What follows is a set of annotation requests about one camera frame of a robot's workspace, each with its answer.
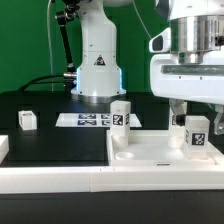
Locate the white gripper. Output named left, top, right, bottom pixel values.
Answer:
left=150, top=53, right=224, bottom=135

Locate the white square table top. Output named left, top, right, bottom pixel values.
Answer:
left=106, top=130, right=224, bottom=167

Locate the thin grey cable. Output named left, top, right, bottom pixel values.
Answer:
left=131, top=0, right=153, bottom=39

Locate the black cable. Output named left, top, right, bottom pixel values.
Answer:
left=18, top=73, right=68, bottom=93

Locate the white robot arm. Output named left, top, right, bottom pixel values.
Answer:
left=72, top=0, right=224, bottom=135

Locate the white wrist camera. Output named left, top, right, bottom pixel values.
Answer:
left=149, top=27, right=171, bottom=53

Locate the white U-shaped fence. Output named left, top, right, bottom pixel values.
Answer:
left=0, top=134, right=224, bottom=195

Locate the white marker base plate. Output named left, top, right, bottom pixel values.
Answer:
left=56, top=113, right=141, bottom=128

